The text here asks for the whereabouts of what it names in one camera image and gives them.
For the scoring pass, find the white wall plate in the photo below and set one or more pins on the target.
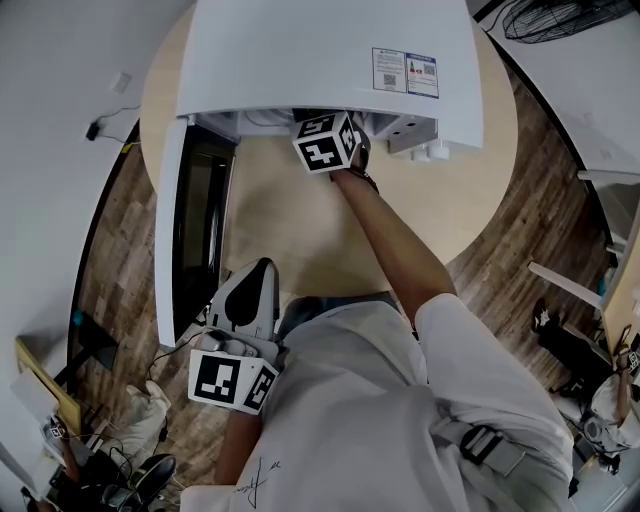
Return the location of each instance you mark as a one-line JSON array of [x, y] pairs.
[[121, 82]]

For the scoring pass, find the person's left forearm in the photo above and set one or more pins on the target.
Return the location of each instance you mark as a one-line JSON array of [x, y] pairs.
[[237, 450]]

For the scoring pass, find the white microwave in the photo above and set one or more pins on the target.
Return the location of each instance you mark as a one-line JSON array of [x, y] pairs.
[[325, 50]]

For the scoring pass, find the person's right forearm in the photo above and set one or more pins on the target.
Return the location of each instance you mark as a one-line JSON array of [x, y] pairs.
[[400, 250]]

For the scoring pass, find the black helmet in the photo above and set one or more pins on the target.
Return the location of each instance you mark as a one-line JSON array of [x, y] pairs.
[[155, 472]]

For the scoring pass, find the person's white t-shirt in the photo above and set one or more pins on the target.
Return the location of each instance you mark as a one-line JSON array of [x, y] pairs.
[[350, 410]]

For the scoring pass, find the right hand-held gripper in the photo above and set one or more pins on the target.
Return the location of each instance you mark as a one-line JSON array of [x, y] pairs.
[[322, 147]]

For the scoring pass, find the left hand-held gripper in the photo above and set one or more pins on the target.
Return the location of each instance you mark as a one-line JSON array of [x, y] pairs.
[[220, 377]]

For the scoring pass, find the light wooden board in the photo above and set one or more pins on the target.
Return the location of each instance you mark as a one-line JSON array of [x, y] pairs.
[[60, 400]]

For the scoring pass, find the black power adapter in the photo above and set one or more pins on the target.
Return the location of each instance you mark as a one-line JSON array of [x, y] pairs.
[[93, 131]]

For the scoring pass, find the wooden desk with white legs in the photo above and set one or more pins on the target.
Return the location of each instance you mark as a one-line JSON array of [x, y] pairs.
[[620, 285]]

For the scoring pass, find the black low stand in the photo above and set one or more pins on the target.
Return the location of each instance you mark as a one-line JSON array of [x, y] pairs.
[[92, 345]]

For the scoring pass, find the tall black picture frame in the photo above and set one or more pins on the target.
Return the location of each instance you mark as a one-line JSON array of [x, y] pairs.
[[624, 340]]

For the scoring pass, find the round light wooden table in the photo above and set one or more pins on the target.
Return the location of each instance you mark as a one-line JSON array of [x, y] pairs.
[[475, 200]]

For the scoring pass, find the black standing fan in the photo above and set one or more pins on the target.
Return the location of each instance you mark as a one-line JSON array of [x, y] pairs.
[[560, 20]]

